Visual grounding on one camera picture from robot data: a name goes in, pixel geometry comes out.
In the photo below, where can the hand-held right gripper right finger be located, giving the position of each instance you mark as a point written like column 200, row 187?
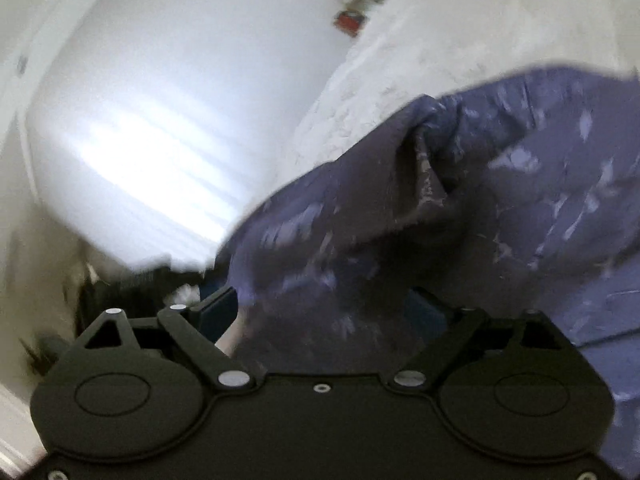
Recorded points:
column 425, row 310

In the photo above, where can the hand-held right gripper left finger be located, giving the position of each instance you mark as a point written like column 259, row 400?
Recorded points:
column 220, row 310

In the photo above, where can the purple patterned hooded jacket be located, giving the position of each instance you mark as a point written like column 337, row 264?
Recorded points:
column 475, row 185

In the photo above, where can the white curtain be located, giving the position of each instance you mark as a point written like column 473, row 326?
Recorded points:
column 150, row 110

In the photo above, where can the white bed blanket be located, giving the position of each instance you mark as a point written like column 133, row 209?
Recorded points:
column 475, row 25

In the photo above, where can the red box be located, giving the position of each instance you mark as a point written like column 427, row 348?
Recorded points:
column 350, row 21

